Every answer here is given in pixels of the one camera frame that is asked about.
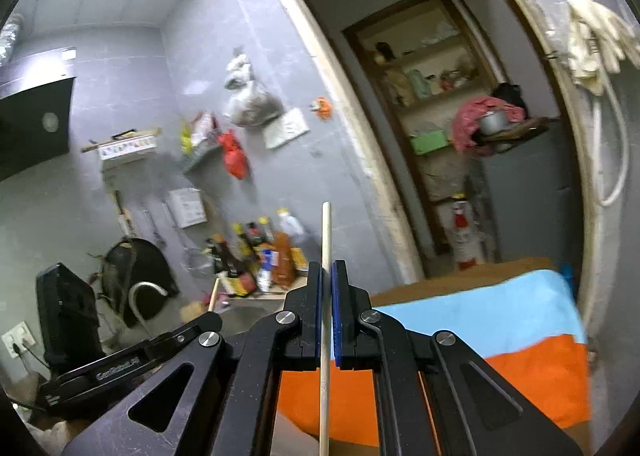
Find wooden chopstick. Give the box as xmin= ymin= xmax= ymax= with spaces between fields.
xmin=319 ymin=202 xmax=332 ymax=456
xmin=207 ymin=276 xmax=220 ymax=313

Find green box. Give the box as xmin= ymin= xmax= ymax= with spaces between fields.
xmin=410 ymin=130 xmax=449 ymax=156

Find sink faucet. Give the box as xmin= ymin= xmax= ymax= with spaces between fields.
xmin=127 ymin=280 xmax=170 ymax=337

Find pink red cloth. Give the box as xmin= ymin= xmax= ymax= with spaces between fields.
xmin=451 ymin=95 xmax=525 ymax=153

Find orange wall plug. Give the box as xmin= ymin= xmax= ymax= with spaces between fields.
xmin=310 ymin=96 xmax=333 ymax=120

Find wire wall basket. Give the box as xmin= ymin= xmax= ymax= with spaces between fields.
xmin=180 ymin=129 xmax=221 ymax=173

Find dark soy sauce bottle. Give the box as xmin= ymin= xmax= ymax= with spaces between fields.
xmin=213 ymin=234 xmax=257 ymax=298

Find wooden shelf unit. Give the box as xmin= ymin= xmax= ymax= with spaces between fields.
xmin=343 ymin=0 xmax=498 ymax=254

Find grey hanging plastic bag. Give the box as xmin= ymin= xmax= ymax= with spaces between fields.
xmin=224 ymin=46 xmax=282 ymax=129

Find large oil jug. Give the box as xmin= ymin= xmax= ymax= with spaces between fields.
xmin=277 ymin=208 xmax=309 ymax=274

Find black wok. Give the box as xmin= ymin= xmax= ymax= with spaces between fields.
xmin=100 ymin=237 xmax=179 ymax=328

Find white wall box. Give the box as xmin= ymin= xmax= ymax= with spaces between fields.
xmin=168 ymin=187 xmax=207 ymax=230

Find white wall rack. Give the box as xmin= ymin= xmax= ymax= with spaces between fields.
xmin=80 ymin=128 xmax=162 ymax=172

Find grey cabinet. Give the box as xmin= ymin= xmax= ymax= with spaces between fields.
xmin=465 ymin=121 xmax=584 ymax=271

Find metal pot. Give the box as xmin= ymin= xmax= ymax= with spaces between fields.
xmin=476 ymin=109 xmax=510 ymax=136

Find white wall switch panel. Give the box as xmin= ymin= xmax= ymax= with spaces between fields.
xmin=264 ymin=108 xmax=310 ymax=150

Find black range hood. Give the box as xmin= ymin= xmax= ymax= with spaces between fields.
xmin=1 ymin=48 xmax=76 ymax=180

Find striped blue orange brown cloth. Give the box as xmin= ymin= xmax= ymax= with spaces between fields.
xmin=271 ymin=258 xmax=591 ymax=455

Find red plastic bag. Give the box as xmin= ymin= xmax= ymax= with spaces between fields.
xmin=218 ymin=130 xmax=248 ymax=180

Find white hose loop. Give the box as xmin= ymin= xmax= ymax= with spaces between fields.
xmin=589 ymin=70 xmax=630 ymax=208

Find orange sauce bottle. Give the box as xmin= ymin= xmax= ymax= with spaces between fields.
xmin=271 ymin=231 xmax=296 ymax=288

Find white gloves hanging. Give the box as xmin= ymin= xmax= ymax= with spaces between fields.
xmin=567 ymin=0 xmax=639 ymax=96

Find red white bottle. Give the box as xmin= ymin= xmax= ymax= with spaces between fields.
xmin=451 ymin=193 xmax=480 ymax=271

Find mesh strainer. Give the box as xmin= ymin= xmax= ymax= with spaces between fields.
xmin=162 ymin=201 xmax=215 ymax=278

